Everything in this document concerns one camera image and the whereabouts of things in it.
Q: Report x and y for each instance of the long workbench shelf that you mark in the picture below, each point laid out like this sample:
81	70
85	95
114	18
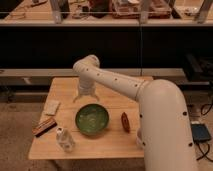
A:
107	13

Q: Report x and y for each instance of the brown wooden disc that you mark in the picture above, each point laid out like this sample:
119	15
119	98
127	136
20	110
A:
125	122

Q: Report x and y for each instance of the wooden table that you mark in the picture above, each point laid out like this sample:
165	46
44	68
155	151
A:
113	142

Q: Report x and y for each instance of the black foot pedal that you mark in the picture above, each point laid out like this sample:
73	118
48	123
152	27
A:
200	133

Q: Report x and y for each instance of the brown black eraser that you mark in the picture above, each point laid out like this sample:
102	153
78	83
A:
44	126

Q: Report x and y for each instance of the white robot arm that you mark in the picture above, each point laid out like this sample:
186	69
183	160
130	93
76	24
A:
164	121

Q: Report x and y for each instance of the green ceramic bowl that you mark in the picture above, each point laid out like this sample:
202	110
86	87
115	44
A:
92	119

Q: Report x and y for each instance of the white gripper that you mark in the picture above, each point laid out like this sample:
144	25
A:
86	87

